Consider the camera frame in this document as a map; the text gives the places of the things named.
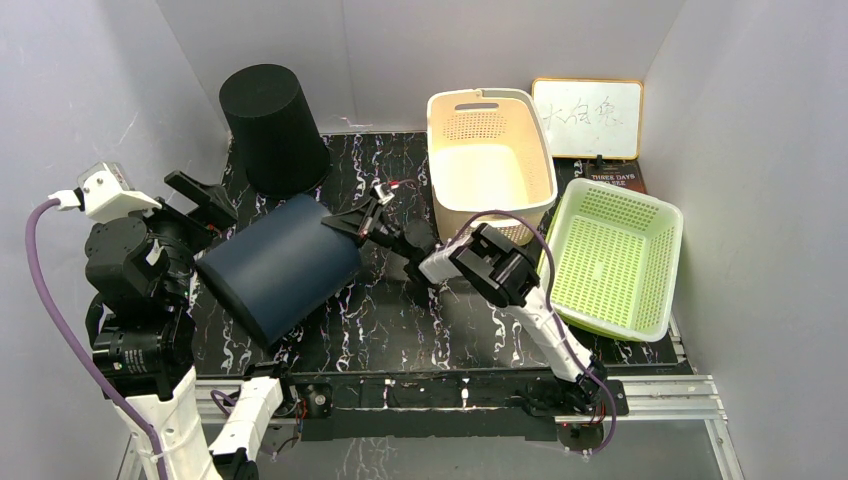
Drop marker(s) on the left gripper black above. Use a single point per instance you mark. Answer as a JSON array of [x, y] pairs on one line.
[[213, 209]]

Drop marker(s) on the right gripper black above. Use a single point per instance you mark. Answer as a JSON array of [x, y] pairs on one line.
[[356, 222]]

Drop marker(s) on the black ribbed plastic bin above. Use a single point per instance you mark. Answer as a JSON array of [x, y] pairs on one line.
[[281, 150]]

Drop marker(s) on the dark blue plastic bin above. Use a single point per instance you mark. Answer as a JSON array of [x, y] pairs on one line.
[[274, 273]]

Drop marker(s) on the cream perforated plastic basket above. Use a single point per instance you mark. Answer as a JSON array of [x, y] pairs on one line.
[[488, 155]]

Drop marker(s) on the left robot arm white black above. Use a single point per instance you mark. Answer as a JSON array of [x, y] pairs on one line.
[[145, 354]]

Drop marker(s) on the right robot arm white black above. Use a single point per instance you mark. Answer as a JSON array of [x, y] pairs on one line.
[[505, 275]]

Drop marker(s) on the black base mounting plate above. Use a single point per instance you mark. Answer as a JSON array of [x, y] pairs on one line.
[[441, 404]]

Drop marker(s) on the small whiteboard with writing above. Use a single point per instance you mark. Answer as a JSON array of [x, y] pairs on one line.
[[587, 118]]

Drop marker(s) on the green perforated plastic basket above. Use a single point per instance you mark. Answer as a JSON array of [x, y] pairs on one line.
[[613, 258]]

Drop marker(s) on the dark book three days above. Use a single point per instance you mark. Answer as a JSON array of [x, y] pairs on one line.
[[622, 173]]

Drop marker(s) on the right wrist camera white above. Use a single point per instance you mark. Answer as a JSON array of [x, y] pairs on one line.
[[383, 192]]

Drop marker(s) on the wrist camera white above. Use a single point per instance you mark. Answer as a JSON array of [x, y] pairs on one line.
[[383, 192], [103, 194]]

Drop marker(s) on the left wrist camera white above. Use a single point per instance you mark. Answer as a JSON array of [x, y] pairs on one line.
[[103, 194]]

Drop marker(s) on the aluminium rail frame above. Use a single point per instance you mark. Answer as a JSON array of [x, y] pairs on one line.
[[676, 427]]

